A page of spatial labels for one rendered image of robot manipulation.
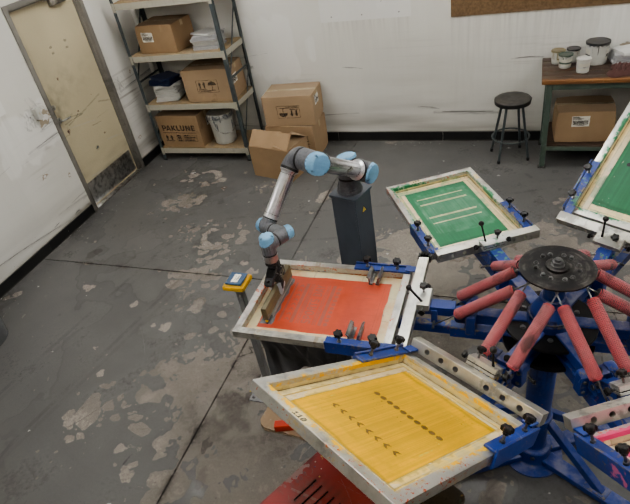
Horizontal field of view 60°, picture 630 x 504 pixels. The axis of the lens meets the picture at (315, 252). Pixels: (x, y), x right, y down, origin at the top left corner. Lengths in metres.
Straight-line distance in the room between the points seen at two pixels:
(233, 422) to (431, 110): 4.04
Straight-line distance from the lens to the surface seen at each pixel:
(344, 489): 1.99
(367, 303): 2.78
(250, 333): 2.70
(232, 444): 3.57
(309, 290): 2.91
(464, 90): 6.16
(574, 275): 2.41
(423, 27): 6.01
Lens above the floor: 2.82
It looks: 36 degrees down
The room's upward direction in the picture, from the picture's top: 11 degrees counter-clockwise
